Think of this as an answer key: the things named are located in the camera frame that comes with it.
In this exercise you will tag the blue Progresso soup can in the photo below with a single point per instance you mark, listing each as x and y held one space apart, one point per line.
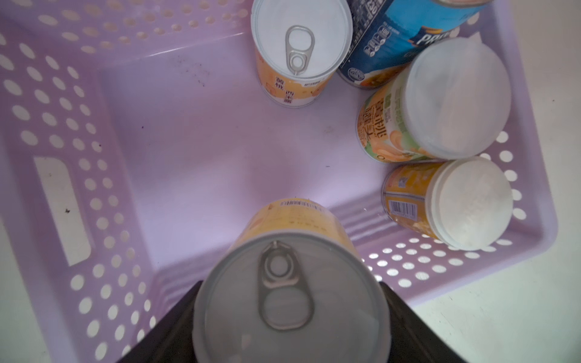
388 35

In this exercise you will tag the small can orange label front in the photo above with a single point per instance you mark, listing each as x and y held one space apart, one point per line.
299 46

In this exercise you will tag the purple plastic basket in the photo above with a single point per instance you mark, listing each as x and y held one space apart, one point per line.
137 141

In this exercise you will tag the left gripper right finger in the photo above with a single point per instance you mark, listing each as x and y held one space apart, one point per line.
412 339

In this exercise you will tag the small can frosted lid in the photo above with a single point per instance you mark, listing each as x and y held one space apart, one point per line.
466 204

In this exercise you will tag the small can yellow label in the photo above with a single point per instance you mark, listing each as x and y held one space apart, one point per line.
292 288

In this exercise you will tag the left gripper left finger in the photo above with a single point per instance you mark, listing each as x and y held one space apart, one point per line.
171 339

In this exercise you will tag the small can white plastic lid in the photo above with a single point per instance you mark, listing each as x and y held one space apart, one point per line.
450 103

